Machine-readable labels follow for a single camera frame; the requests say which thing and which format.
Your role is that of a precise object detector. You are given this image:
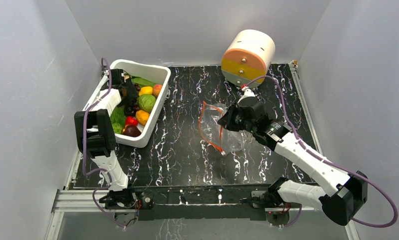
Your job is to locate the clear zip top bag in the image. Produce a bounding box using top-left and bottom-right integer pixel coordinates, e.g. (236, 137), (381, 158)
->
(198, 101), (253, 156)

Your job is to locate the dark purple grape bunch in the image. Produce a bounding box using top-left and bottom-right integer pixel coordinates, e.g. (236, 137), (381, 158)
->
(123, 83), (141, 117)

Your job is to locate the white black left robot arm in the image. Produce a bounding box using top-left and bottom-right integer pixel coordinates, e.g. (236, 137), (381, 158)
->
(74, 68), (138, 209)

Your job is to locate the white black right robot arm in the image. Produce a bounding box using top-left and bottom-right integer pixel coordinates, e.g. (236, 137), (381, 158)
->
(217, 97), (368, 226)

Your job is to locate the dark green leaf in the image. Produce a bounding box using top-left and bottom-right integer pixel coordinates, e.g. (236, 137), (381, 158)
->
(130, 76), (156, 88)

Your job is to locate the yellow lemon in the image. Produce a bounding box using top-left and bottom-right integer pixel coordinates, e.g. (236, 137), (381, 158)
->
(138, 86), (154, 96)

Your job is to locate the green cabbage ball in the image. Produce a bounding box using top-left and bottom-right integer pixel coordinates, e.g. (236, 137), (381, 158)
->
(137, 94), (156, 113)

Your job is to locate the orange peach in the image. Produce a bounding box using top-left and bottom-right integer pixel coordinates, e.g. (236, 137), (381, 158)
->
(152, 84), (162, 98)

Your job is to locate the green lettuce leaf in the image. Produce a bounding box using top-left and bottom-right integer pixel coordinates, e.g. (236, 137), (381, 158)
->
(110, 107), (127, 127)

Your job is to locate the red pepper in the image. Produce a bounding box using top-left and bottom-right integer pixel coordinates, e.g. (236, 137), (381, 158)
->
(124, 116), (139, 127)

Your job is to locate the orange mango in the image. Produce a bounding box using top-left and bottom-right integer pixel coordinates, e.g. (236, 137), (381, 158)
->
(135, 110), (150, 126)

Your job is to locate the white plastic bin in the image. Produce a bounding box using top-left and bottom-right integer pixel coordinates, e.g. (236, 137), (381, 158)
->
(87, 59), (171, 148)

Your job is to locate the small green sprout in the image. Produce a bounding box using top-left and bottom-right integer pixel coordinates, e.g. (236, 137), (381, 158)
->
(112, 123), (123, 134)

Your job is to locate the dark red plum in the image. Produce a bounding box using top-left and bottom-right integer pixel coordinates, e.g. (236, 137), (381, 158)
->
(121, 125), (142, 138)

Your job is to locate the round pastel drawer cabinet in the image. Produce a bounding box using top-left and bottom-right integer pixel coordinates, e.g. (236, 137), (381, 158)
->
(220, 29), (276, 87)

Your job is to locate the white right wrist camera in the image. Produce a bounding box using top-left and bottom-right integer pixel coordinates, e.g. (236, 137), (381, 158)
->
(237, 86), (256, 104)

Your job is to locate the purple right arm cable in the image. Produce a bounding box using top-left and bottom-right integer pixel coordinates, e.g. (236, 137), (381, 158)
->
(240, 75), (399, 229)

